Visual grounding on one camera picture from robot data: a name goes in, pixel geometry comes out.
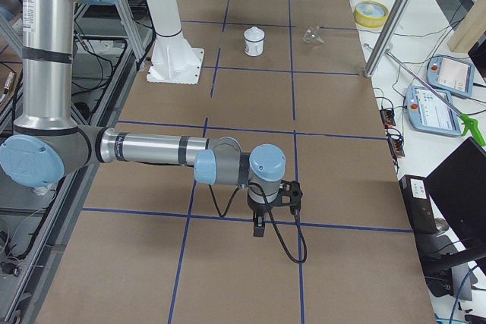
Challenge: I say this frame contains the black computer box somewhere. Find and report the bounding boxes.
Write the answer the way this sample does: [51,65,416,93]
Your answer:
[399,175,437,234]

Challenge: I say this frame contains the far teach pendant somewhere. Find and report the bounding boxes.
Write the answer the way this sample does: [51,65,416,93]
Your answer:
[427,55,474,98]

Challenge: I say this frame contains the orange black connector board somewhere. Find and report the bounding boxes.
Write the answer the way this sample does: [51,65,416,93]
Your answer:
[380,108,396,127]

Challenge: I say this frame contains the green handled grabber stick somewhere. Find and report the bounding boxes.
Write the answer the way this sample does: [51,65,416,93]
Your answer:
[384,48,485,146]

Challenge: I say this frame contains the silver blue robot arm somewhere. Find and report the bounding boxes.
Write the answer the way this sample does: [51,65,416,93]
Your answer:
[1,0,286,237]

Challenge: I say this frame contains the wooden beam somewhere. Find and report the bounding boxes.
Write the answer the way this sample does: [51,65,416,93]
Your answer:
[447,0,485,53]

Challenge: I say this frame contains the black monitor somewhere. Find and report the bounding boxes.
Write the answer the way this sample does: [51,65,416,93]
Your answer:
[425,137,485,247]

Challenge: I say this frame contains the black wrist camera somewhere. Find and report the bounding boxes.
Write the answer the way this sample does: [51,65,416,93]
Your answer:
[277,180,303,215]

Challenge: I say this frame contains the yellow tape roll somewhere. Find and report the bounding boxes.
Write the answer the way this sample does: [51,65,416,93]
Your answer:
[353,0,390,28]

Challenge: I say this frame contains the white enamel cup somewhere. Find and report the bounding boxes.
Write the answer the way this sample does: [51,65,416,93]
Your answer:
[244,36,264,57]

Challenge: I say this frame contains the aluminium frame post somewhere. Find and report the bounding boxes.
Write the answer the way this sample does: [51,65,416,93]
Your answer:
[364,0,410,78]

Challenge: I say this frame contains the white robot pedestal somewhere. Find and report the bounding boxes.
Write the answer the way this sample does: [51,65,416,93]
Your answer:
[146,0,204,85]

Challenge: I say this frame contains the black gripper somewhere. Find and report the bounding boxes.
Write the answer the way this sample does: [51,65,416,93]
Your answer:
[247,197,273,237]

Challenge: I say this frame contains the white cup lid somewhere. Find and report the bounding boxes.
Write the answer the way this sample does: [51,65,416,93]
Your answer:
[244,27,265,42]

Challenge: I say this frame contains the clear plastic funnel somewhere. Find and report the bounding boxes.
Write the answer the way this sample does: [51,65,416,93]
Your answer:
[302,25,324,45]

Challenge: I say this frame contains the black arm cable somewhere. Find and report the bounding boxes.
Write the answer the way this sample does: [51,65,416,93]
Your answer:
[207,182,308,263]

